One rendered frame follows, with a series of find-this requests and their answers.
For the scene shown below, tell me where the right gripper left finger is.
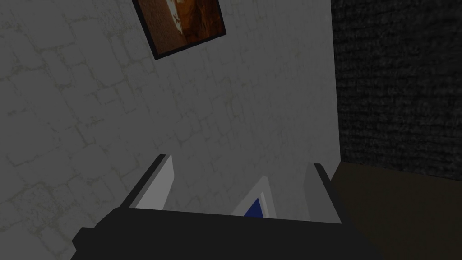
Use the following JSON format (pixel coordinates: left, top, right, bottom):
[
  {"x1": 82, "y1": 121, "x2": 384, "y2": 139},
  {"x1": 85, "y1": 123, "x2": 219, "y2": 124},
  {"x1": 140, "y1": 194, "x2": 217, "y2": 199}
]
[{"x1": 119, "y1": 154, "x2": 175, "y2": 210}]

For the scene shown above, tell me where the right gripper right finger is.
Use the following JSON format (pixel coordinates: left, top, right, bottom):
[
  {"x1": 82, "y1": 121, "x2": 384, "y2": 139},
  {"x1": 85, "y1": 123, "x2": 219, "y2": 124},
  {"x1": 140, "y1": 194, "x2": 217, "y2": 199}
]
[{"x1": 303, "y1": 162, "x2": 348, "y2": 225}]

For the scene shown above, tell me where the white framed blue picture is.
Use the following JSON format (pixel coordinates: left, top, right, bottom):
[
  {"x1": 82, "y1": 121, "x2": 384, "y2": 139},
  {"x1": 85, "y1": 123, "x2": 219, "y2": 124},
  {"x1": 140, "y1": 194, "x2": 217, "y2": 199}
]
[{"x1": 231, "y1": 176, "x2": 277, "y2": 219}]

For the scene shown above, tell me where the orange picture in black frame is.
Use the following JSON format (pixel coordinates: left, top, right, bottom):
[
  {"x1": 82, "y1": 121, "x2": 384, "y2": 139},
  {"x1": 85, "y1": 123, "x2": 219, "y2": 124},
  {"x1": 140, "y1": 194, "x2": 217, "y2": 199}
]
[{"x1": 131, "y1": 0, "x2": 227, "y2": 60}]

